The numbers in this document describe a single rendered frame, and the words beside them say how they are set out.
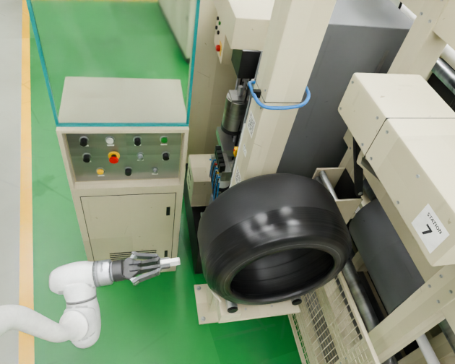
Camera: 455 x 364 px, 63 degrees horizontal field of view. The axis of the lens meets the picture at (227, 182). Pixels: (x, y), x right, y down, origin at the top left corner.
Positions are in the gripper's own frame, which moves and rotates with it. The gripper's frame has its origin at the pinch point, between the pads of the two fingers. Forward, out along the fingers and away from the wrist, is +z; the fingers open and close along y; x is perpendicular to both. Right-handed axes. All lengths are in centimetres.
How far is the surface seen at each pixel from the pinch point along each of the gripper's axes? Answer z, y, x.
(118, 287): -41, 50, 109
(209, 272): 13.3, -8.2, -3.4
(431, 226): 64, -29, -49
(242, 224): 25.2, -2.9, -21.7
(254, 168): 36.3, 26.0, -15.6
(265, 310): 37, -8, 39
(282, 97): 43, 26, -48
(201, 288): 12, 43, 116
